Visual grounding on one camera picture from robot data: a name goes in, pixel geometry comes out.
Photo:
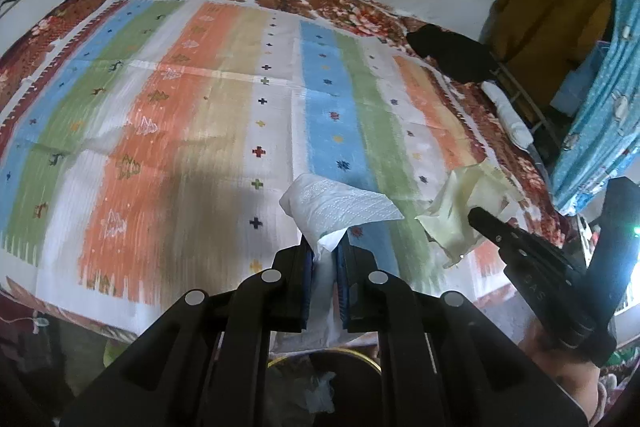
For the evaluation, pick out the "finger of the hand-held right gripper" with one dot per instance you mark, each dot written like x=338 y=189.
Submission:
x=560 y=302
x=530 y=242

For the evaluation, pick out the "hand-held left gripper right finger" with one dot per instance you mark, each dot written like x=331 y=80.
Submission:
x=341 y=289

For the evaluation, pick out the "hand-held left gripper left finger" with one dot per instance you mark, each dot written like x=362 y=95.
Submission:
x=307 y=289

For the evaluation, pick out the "cream plastic wrapper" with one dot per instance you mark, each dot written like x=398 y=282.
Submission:
x=450 y=217

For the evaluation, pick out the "white paper tissue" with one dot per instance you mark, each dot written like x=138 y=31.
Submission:
x=340 y=204

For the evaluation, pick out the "black trash bin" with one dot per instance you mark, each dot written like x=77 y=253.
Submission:
x=355 y=389

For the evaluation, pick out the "person's right hand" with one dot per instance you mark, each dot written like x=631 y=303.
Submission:
x=565 y=379

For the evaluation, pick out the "crumpled white paper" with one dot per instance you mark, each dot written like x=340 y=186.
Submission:
x=312 y=392

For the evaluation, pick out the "white folded cloth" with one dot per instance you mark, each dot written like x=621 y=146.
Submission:
x=507 y=114

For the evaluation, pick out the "blue printed cloth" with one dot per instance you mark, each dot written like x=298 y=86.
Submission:
x=607 y=107

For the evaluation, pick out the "metal rack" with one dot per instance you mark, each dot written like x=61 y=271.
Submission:
x=522 y=92

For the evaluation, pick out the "black cloth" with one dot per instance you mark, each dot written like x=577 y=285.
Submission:
x=452 y=52

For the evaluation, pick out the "yellow cloth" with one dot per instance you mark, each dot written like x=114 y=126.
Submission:
x=545 y=17

